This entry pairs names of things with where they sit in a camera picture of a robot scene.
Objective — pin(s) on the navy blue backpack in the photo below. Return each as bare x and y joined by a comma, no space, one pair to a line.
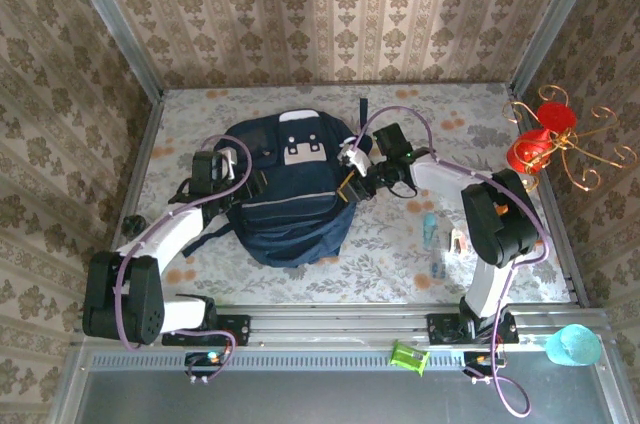
295,214

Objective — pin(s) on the light blue pen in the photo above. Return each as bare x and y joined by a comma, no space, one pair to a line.
429,231

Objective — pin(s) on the white pink stapler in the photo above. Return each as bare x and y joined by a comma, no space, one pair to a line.
459,240

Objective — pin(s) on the clear blue pen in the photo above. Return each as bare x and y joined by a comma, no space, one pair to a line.
438,264

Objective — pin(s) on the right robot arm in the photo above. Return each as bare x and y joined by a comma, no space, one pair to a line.
440,176

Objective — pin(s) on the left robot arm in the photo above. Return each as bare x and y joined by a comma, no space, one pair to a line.
165,239

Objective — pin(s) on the black round knob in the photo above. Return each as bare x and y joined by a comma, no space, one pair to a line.
133,225

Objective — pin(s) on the small controller board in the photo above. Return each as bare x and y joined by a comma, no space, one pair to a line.
205,359
480,360

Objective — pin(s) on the green snack packet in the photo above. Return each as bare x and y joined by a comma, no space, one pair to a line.
410,357

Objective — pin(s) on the grey metal sheet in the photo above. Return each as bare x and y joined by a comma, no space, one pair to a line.
325,399

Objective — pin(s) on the cyan plastic cup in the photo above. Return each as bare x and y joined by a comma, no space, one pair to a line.
575,346

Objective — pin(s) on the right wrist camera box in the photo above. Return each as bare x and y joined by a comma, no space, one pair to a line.
357,159

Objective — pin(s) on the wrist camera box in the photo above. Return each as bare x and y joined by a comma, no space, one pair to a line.
357,159
229,159

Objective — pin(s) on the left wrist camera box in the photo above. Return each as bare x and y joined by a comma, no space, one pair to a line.
229,159

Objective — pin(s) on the aluminium frame rail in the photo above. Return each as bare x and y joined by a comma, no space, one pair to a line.
330,326

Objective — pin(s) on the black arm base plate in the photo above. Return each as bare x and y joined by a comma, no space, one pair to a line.
235,330
442,329

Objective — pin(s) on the aluminium frame post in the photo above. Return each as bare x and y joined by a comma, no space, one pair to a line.
112,19
557,19

